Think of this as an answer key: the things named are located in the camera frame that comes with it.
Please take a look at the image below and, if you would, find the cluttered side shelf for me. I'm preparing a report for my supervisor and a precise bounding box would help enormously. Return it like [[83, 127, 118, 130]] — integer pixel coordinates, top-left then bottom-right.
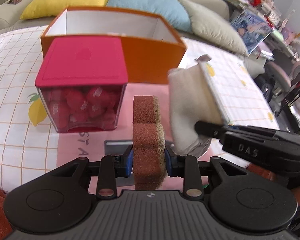
[[224, 0, 300, 62]]

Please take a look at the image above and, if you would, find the lemon pattern checked tablecloth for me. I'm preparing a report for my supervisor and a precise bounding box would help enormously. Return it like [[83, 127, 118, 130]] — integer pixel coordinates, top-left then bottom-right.
[[0, 24, 281, 198]]

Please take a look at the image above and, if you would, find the red lidded clear container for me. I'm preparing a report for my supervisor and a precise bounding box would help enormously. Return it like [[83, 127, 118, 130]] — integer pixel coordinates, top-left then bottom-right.
[[35, 36, 128, 133]]

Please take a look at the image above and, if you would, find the beige grey cushion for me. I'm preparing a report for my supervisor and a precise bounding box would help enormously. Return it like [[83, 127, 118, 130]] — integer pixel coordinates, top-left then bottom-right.
[[178, 0, 249, 56]]

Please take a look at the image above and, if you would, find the orange cardboard box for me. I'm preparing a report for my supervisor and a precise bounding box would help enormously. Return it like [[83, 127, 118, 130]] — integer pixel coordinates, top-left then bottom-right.
[[40, 7, 186, 85]]

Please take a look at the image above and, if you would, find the light blue cushion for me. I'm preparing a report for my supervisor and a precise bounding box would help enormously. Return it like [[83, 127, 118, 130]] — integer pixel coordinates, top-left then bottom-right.
[[107, 0, 192, 33]]

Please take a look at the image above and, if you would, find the brown scouring sponge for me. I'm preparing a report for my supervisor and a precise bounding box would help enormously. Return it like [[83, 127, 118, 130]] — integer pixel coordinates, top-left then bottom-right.
[[133, 95, 166, 190]]

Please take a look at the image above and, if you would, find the pink chair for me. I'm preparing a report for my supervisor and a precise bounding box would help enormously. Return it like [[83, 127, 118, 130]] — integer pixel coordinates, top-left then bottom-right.
[[265, 61, 300, 101]]

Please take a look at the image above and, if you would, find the blue anime picture board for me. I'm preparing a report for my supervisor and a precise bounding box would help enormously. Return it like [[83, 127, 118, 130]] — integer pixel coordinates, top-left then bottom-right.
[[231, 10, 273, 55]]

